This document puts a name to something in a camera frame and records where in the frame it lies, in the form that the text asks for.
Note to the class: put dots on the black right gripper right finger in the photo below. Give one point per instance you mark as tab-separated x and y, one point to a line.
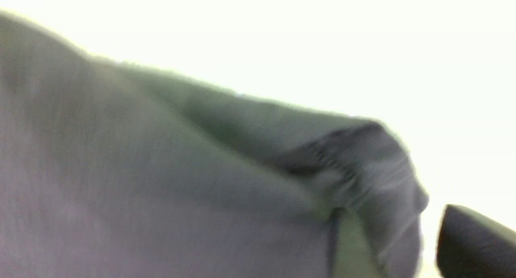
471	245

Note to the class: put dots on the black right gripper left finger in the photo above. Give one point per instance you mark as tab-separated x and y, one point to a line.
353	257

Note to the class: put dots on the gray long-sleeve shirt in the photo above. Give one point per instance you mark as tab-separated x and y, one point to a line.
115	171

